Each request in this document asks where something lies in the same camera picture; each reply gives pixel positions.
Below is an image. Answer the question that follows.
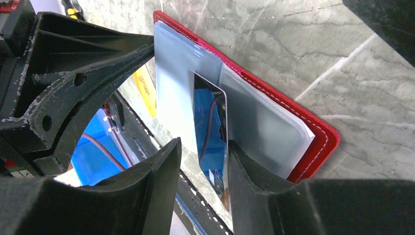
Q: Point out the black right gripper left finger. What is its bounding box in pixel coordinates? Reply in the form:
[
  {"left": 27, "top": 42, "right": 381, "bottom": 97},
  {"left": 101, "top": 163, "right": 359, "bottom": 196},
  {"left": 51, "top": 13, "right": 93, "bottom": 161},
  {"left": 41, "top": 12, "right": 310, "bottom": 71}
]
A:
[{"left": 0, "top": 138, "right": 182, "bottom": 235}]

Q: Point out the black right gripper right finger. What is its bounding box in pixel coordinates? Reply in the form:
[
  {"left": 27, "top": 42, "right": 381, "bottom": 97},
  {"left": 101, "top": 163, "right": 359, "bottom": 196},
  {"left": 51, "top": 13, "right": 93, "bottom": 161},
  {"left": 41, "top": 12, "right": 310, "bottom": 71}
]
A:
[{"left": 229, "top": 141, "right": 415, "bottom": 235}]

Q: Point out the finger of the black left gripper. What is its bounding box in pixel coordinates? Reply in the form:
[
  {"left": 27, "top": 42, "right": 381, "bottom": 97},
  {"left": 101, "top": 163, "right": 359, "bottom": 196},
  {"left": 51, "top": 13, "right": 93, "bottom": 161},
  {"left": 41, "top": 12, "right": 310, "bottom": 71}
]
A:
[
  {"left": 0, "top": 44, "right": 154, "bottom": 176},
  {"left": 23, "top": 12, "right": 154, "bottom": 76}
]

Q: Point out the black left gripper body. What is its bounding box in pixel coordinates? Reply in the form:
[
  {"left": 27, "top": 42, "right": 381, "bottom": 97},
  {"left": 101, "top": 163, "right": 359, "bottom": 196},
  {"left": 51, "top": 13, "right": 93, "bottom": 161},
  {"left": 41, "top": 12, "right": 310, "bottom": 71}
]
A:
[{"left": 0, "top": 0, "right": 40, "bottom": 123}]

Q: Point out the red leather card holder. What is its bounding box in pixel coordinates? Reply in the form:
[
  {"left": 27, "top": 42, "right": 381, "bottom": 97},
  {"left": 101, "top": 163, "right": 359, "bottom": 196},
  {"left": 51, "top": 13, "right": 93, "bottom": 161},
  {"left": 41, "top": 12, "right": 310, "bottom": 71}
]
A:
[{"left": 153, "top": 10, "right": 340, "bottom": 183}]

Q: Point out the single gold credit card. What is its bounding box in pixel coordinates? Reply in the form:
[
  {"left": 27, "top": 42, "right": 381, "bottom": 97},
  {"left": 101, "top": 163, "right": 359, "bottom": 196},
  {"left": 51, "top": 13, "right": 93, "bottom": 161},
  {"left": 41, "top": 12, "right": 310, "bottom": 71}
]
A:
[{"left": 133, "top": 65, "right": 157, "bottom": 117}]

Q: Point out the black yellow screwdriver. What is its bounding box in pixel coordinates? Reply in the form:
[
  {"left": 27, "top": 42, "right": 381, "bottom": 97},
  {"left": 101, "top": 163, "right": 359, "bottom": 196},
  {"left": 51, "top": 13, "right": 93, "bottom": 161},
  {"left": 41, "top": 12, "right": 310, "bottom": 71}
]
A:
[{"left": 61, "top": 0, "right": 85, "bottom": 21}]

